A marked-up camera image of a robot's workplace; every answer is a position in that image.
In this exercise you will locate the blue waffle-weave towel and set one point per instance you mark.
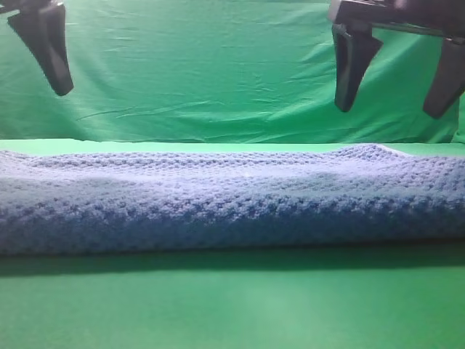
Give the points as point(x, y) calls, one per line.
point(80, 203)

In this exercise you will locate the green backdrop cloth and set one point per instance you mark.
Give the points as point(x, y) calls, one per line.
point(218, 72)

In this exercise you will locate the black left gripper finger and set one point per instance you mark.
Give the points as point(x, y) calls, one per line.
point(41, 27)

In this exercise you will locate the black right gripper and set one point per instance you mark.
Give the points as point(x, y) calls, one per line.
point(355, 48)

